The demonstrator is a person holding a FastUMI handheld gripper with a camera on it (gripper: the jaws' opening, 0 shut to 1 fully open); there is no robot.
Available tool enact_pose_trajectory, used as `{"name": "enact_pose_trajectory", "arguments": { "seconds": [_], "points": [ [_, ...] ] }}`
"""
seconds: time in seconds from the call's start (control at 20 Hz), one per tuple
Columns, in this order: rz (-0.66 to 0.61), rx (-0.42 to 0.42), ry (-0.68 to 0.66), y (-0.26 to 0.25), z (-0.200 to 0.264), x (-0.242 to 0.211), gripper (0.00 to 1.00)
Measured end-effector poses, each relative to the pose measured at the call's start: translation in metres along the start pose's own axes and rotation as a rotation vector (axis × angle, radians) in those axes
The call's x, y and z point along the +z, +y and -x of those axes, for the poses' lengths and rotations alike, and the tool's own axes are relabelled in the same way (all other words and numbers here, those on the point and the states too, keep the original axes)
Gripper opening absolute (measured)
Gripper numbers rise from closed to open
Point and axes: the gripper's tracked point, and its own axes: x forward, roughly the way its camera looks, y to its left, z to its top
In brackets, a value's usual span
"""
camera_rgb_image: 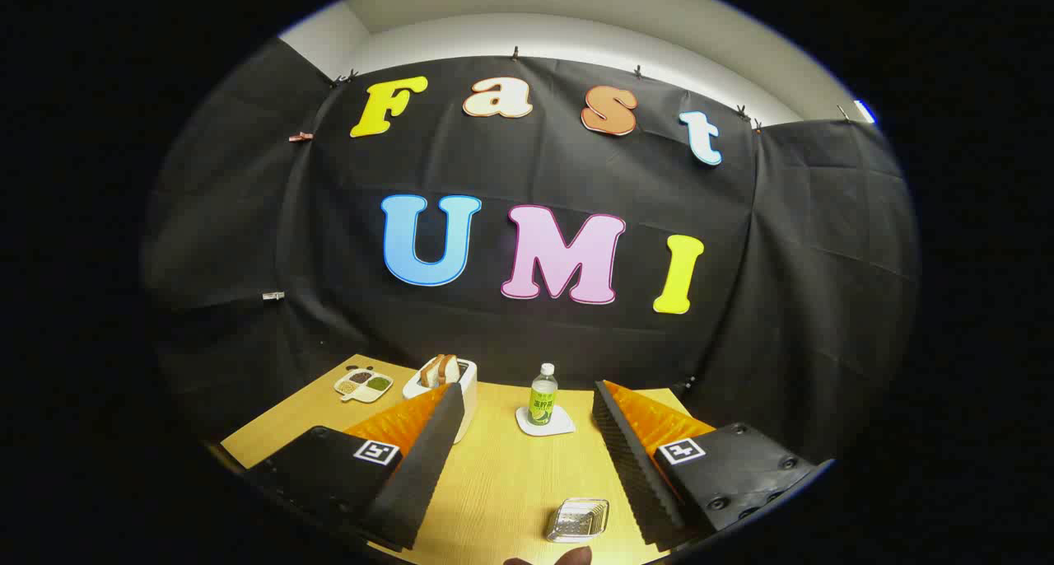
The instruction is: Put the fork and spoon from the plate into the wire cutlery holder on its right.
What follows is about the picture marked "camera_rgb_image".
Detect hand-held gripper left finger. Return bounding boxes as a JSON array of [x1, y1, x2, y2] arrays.
[[243, 382, 466, 553]]

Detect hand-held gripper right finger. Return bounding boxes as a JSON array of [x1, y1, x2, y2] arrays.
[[591, 379, 834, 553]]

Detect white square coaster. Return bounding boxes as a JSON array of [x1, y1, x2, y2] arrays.
[[515, 405, 576, 437]]

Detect white toaster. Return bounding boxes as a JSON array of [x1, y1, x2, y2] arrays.
[[402, 357, 478, 444]]

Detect white divided dish with grains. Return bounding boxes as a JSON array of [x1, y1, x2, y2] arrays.
[[333, 368, 394, 404]]

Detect green label drink bottle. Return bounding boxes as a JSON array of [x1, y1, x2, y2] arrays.
[[528, 362, 559, 427]]

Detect black backdrop cloth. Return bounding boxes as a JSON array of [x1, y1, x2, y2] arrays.
[[140, 38, 921, 467]]

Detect metal wire cutlery basket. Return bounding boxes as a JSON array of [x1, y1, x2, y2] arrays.
[[545, 498, 610, 544]]

